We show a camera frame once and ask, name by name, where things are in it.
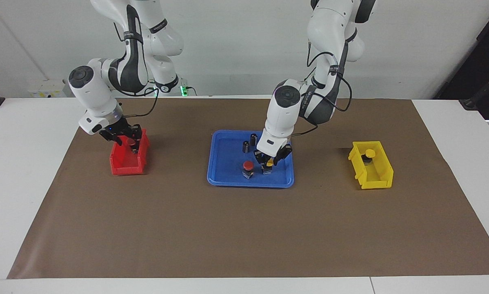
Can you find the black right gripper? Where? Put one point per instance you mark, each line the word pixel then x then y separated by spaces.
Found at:
pixel 120 130

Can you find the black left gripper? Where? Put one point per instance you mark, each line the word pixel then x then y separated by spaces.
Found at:
pixel 283 153

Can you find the yellow push button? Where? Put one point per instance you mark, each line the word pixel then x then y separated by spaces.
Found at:
pixel 270 164
pixel 370 153

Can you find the red push button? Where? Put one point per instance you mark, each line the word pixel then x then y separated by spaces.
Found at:
pixel 248 165
pixel 129 141

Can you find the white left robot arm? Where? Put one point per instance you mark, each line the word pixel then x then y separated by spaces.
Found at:
pixel 285 110

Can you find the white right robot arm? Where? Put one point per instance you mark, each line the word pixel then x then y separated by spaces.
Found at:
pixel 126 75

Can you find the blue plastic tray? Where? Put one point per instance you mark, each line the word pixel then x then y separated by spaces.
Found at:
pixel 228 171

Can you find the red plastic bin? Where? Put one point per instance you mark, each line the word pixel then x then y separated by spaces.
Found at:
pixel 120 165

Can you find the small black cylinder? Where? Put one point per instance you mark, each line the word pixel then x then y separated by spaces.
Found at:
pixel 246 147
pixel 253 139

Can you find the brown paper table mat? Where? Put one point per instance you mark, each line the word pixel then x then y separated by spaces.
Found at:
pixel 244 228

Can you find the white power strip box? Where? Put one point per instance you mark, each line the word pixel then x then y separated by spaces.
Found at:
pixel 44 90

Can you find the yellow plastic bin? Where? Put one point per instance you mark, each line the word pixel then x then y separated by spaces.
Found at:
pixel 385 179

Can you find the black equipment frame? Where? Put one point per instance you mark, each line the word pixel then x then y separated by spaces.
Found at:
pixel 485 61

